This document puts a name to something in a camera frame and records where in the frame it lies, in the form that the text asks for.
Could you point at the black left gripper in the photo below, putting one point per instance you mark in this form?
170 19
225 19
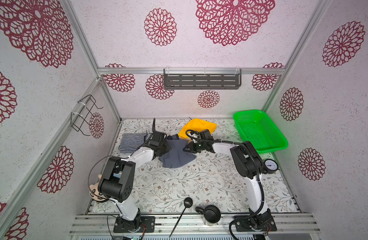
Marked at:
168 147

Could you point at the grey tank top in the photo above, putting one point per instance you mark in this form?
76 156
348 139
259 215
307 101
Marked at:
176 157

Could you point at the blue white striped tank top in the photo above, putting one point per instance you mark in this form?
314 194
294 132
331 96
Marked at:
130 142

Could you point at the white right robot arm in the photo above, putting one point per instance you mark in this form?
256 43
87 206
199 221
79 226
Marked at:
248 163

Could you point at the black ladle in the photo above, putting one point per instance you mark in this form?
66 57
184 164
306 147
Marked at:
188 203

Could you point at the green plastic basket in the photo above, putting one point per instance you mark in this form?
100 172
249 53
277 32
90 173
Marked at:
257 127

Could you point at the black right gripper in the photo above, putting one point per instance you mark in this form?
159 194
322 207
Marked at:
191 147

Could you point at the black wire wall rack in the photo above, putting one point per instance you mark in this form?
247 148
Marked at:
93 120

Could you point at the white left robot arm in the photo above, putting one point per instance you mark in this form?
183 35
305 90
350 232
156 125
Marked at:
116 182

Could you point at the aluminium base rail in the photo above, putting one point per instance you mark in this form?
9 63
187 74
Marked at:
171 225

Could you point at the yellow bucket hat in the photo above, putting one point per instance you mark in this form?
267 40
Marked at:
197 125

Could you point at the plush doll toy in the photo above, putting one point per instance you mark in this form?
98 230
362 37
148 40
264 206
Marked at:
95 194

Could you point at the black pressure gauge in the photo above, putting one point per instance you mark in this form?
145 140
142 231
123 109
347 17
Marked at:
270 166

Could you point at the grey wall shelf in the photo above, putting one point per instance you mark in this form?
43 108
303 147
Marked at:
201 81

